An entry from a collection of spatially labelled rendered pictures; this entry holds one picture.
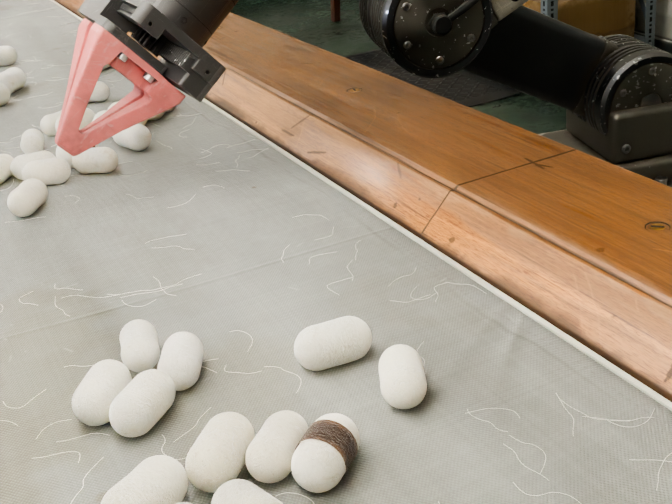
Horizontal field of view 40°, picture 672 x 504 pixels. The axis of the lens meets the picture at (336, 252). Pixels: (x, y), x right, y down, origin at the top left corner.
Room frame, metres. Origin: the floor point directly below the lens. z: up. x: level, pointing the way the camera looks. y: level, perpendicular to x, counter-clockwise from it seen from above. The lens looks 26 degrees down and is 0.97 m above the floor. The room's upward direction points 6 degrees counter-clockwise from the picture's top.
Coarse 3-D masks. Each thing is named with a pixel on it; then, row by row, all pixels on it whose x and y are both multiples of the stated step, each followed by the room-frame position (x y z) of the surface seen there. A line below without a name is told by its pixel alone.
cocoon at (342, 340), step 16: (336, 320) 0.36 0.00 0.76; (352, 320) 0.35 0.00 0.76; (304, 336) 0.35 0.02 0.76; (320, 336) 0.35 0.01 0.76; (336, 336) 0.35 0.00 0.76; (352, 336) 0.35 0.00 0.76; (368, 336) 0.35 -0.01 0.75; (304, 352) 0.34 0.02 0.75; (320, 352) 0.34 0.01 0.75; (336, 352) 0.34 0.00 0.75; (352, 352) 0.35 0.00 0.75; (320, 368) 0.34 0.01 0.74
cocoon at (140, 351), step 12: (132, 324) 0.38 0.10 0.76; (144, 324) 0.38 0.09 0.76; (120, 336) 0.38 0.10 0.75; (132, 336) 0.37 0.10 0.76; (144, 336) 0.37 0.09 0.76; (156, 336) 0.38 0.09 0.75; (132, 348) 0.36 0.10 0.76; (144, 348) 0.36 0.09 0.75; (156, 348) 0.36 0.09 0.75; (132, 360) 0.36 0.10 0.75; (144, 360) 0.36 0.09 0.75; (156, 360) 0.36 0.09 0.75
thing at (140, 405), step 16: (128, 384) 0.33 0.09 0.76; (144, 384) 0.32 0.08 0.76; (160, 384) 0.33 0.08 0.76; (128, 400) 0.31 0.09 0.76; (144, 400) 0.31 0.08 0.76; (160, 400) 0.32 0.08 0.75; (112, 416) 0.31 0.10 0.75; (128, 416) 0.31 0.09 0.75; (144, 416) 0.31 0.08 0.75; (160, 416) 0.32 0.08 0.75; (128, 432) 0.31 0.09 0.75; (144, 432) 0.31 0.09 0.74
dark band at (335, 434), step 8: (312, 424) 0.28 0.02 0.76; (320, 424) 0.28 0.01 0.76; (328, 424) 0.28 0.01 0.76; (336, 424) 0.28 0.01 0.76; (312, 432) 0.28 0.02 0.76; (320, 432) 0.28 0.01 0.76; (328, 432) 0.28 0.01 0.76; (336, 432) 0.28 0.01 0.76; (344, 432) 0.28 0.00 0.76; (328, 440) 0.27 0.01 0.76; (336, 440) 0.27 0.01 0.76; (344, 440) 0.27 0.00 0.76; (352, 440) 0.28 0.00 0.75; (336, 448) 0.27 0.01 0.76; (344, 448) 0.27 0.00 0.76; (352, 448) 0.28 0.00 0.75; (344, 456) 0.27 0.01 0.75; (352, 456) 0.27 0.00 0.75
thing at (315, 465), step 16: (336, 416) 0.29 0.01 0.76; (352, 432) 0.28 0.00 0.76; (304, 448) 0.27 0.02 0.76; (320, 448) 0.27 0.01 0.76; (304, 464) 0.26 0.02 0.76; (320, 464) 0.26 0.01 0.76; (336, 464) 0.27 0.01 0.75; (304, 480) 0.26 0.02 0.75; (320, 480) 0.26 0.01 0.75; (336, 480) 0.26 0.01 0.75
